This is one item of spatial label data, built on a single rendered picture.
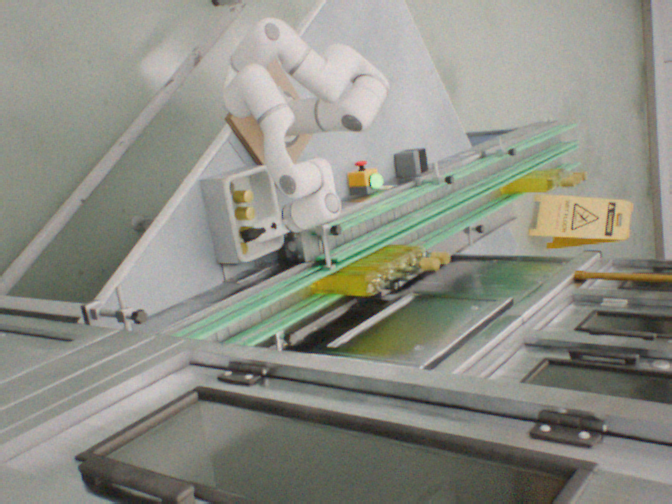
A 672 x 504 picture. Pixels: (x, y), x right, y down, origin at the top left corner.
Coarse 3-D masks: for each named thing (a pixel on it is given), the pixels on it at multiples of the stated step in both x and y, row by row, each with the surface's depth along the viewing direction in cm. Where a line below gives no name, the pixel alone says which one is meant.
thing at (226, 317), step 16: (544, 160) 313; (512, 176) 291; (480, 192) 271; (448, 208) 254; (416, 224) 239; (384, 240) 225; (352, 256) 213; (304, 272) 204; (320, 272) 202; (272, 288) 194; (288, 288) 192; (240, 304) 185; (256, 304) 183; (208, 320) 177; (224, 320) 175; (176, 336) 170; (192, 336) 168
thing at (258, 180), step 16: (240, 176) 193; (256, 176) 204; (224, 192) 190; (256, 192) 205; (272, 192) 203; (256, 208) 207; (272, 208) 204; (240, 224) 203; (240, 240) 203; (256, 240) 208; (272, 240) 207; (240, 256) 194; (256, 256) 198
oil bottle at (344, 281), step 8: (336, 272) 205; (344, 272) 204; (352, 272) 203; (360, 272) 201; (368, 272) 200; (376, 272) 199; (320, 280) 207; (328, 280) 205; (336, 280) 203; (344, 280) 201; (352, 280) 200; (360, 280) 198; (368, 280) 197; (376, 280) 197; (320, 288) 208; (328, 288) 206; (336, 288) 204; (344, 288) 202; (352, 288) 201; (360, 288) 199; (368, 288) 197; (376, 288) 197
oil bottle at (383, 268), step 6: (354, 264) 208; (360, 264) 207; (366, 264) 206; (372, 264) 205; (378, 264) 204; (384, 264) 203; (390, 264) 204; (360, 270) 205; (366, 270) 204; (372, 270) 202; (378, 270) 201; (384, 270) 201; (390, 270) 202; (384, 276) 201
